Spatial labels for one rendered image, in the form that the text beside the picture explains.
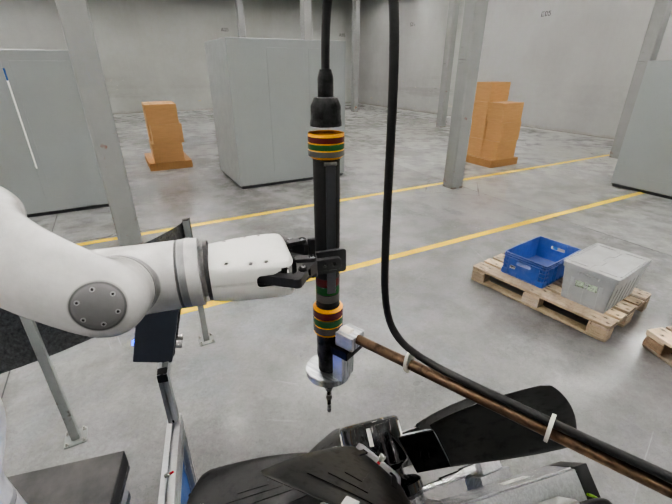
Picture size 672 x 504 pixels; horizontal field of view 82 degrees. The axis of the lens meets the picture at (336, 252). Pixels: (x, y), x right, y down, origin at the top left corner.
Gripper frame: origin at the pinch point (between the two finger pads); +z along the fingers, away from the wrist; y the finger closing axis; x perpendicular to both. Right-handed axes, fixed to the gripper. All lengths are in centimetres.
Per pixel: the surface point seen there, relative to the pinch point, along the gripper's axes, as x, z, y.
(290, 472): -21.9, -8.9, 13.9
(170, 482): -77, -36, -32
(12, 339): -91, -116, -139
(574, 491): -52, 45, 13
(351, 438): -39.2, 4.4, -1.6
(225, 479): -47, -19, -6
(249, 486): -45.2, -14.7, -2.1
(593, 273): -120, 247, -146
